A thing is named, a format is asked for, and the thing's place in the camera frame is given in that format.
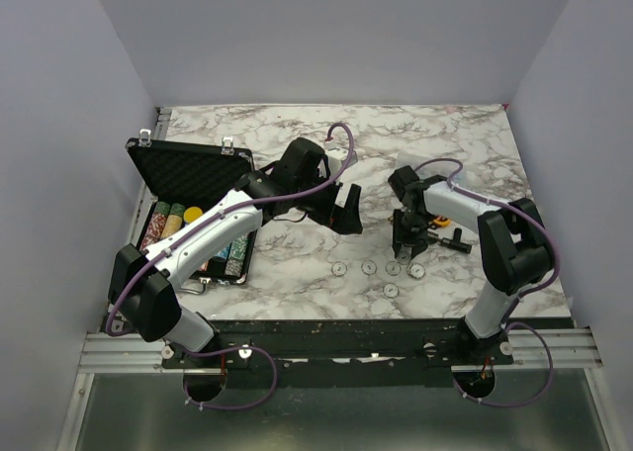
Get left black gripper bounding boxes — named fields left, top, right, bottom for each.
left=294, top=170, right=363, bottom=235

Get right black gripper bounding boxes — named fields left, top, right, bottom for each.
left=393, top=208, right=429, bottom=257

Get white poker chip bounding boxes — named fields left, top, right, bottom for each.
left=407, top=263, right=425, bottom=279
left=397, top=250, right=411, bottom=265
left=383, top=284, right=399, bottom=298
left=385, top=261, right=401, bottom=276
left=361, top=260, right=377, bottom=275
left=331, top=262, right=347, bottom=277

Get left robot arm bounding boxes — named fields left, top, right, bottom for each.
left=106, top=137, right=362, bottom=367

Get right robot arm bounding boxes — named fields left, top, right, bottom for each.
left=388, top=165, right=560, bottom=364

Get yellow tape measure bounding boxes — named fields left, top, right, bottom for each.
left=431, top=217, right=451, bottom=228

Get clear plastic screw organizer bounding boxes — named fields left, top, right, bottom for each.
left=395, top=150, right=469, bottom=188

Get yellow dealer button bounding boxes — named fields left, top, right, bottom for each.
left=183, top=207, right=204, bottom=225

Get black poker chip case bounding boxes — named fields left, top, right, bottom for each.
left=125, top=134, right=256, bottom=294

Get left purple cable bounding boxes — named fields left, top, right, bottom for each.
left=106, top=122, right=358, bottom=336

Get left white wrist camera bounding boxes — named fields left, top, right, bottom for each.
left=320, top=141, right=348, bottom=178

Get black mounting rail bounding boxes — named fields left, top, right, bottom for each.
left=162, top=319, right=513, bottom=389

